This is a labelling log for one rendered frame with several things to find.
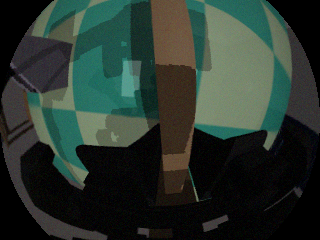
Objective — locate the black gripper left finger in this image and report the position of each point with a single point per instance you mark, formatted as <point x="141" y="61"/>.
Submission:
<point x="141" y="161"/>

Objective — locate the long brown wooden rail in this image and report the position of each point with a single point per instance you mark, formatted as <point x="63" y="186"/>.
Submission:
<point x="176" y="87"/>

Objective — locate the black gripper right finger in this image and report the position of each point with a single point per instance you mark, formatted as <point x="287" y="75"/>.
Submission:
<point x="210" y="156"/>

